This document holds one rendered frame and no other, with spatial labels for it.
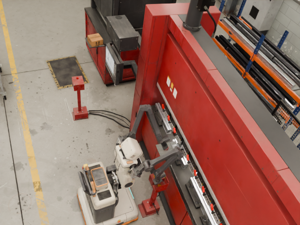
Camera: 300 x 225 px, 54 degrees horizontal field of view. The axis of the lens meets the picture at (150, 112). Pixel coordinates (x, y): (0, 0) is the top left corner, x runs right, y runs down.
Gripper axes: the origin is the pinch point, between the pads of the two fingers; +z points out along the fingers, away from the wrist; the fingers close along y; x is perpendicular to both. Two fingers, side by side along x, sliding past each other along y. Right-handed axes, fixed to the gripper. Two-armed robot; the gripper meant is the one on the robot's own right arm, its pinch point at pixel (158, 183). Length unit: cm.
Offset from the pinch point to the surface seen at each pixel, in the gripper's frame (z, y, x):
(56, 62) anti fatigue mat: 64, -76, 351
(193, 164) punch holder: -34, 40, -11
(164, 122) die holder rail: -9, 42, 71
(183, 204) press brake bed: 6.3, 17.2, -33.4
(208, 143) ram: -82, 51, -17
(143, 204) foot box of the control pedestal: 63, -22, 7
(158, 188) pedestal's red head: 1.8, -2.2, -5.2
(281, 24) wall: 126, 445, 298
